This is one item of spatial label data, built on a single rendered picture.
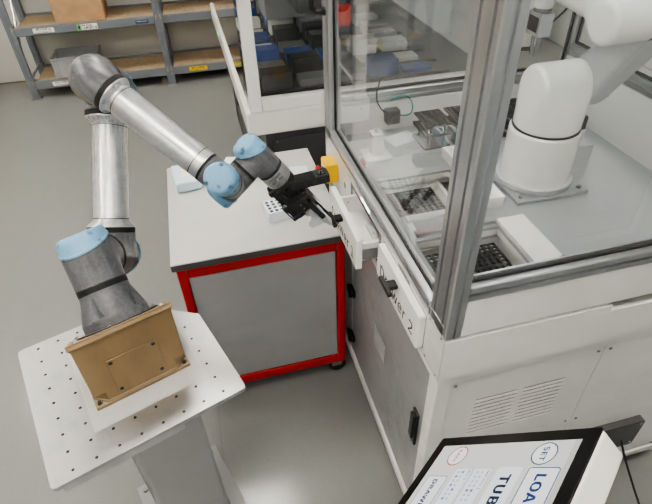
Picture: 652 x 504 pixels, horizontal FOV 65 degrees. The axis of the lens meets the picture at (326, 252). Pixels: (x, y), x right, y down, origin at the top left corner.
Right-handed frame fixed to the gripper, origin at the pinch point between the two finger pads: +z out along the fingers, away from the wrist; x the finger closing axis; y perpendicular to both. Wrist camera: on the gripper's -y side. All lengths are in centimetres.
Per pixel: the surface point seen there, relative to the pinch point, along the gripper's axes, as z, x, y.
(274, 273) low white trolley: 13.5, -11.5, 30.0
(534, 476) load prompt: -17, 94, -16
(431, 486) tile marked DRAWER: -11, 86, 0
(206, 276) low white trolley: -2.8, -11.5, 45.7
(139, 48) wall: 13, -418, 108
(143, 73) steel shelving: 20, -369, 109
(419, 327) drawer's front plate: 7.0, 46.0, -6.8
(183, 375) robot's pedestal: -14, 34, 47
